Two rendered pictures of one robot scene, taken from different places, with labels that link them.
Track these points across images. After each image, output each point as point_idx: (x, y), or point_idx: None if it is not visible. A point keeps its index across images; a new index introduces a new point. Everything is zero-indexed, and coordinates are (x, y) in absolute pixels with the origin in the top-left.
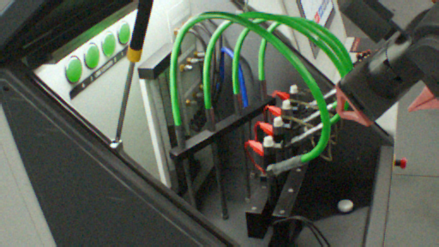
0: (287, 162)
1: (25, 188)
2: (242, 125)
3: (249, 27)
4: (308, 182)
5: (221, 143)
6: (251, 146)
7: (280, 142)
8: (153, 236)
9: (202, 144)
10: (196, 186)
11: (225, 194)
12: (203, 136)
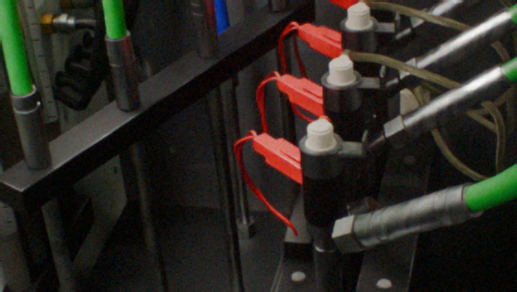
0: (412, 211)
1: None
2: (218, 87)
3: None
4: (424, 251)
5: (148, 139)
6: (260, 152)
7: (350, 137)
8: None
9: (102, 151)
10: (81, 270)
11: (169, 289)
12: (104, 127)
